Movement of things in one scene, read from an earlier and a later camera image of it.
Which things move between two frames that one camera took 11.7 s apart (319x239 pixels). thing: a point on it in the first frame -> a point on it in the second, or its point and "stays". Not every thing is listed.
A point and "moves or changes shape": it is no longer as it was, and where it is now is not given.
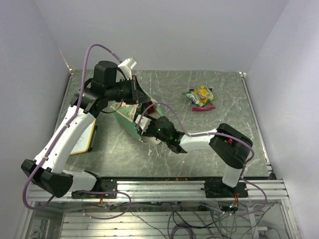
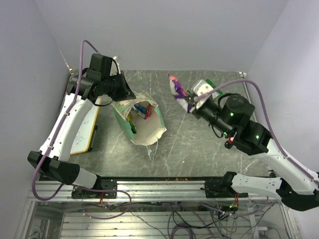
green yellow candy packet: x=201 y=96 moves or changes shape
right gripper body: x=152 y=130 -> x=204 y=110
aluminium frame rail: x=171 y=190 stays
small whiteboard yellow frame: x=82 y=144 stays
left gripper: x=137 y=95 -> x=126 y=92
